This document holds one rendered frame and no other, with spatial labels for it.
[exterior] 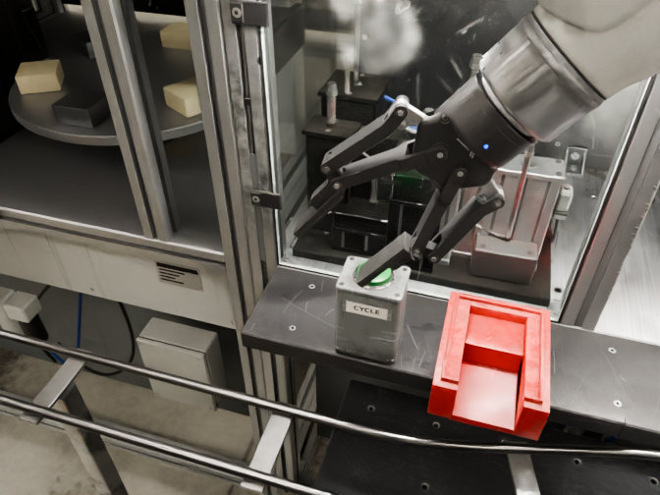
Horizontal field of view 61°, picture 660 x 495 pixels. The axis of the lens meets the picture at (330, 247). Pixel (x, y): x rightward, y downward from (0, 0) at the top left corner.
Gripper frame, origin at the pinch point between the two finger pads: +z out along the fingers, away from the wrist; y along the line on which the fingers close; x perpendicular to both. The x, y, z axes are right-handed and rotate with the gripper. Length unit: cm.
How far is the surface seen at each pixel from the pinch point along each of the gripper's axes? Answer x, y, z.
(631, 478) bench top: -6, -61, 6
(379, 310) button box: -1.9, -10.3, 6.1
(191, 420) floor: -48, -32, 117
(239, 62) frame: -17.3, 19.1, 1.3
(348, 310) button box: -2.5, -8.1, 9.4
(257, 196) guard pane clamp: -17.6, 6.3, 15.1
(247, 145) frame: -17.8, 12.0, 9.9
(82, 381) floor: -56, -2, 141
